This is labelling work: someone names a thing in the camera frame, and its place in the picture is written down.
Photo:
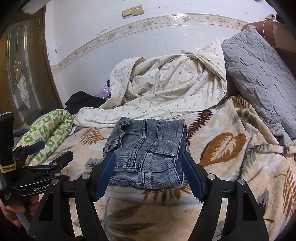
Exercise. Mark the beige wall switch left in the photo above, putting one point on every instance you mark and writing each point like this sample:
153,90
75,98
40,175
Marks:
126,13

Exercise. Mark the person left hand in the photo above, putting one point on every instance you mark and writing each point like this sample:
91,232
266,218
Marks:
16,207

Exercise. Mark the black garment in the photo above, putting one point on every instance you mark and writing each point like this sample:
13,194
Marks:
80,100

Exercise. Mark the purple plastic bag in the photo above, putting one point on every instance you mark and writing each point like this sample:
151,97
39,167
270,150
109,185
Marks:
105,92

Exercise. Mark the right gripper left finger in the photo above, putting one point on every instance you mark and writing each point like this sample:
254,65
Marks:
52,220

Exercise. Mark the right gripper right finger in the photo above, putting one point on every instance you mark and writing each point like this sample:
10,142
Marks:
244,220

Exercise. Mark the grey quilted pillow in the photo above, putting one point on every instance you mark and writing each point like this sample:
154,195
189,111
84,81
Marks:
263,78

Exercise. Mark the brown headboard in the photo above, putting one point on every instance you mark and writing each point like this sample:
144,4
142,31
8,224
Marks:
280,38

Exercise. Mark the grey denim pants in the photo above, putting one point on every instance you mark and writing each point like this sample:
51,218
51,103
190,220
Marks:
148,153

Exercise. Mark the beige wall switch right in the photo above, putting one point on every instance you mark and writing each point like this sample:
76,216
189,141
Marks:
137,10

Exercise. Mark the green white rolled quilt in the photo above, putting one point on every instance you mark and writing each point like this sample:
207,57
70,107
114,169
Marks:
52,128

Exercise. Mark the cream patterned duvet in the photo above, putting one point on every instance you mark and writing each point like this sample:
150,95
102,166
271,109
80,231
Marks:
161,88

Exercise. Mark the beige wall switch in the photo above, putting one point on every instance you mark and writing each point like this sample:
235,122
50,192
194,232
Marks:
137,10
126,13

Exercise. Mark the wooden glass door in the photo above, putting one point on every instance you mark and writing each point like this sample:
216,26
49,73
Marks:
27,86

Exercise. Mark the leaf pattern bed blanket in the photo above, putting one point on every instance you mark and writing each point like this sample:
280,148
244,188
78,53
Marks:
229,140

